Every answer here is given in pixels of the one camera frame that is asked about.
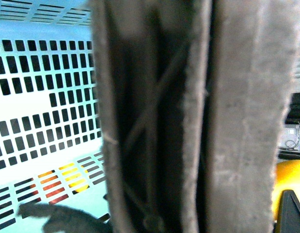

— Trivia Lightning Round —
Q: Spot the brown basket handle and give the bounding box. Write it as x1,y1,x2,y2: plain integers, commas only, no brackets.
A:
89,0,300,233

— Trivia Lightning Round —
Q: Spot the light blue plastic basket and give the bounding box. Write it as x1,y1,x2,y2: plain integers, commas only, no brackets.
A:
0,0,110,233

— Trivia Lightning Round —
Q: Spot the yellow mango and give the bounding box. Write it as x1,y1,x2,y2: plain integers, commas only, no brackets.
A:
271,160,300,222

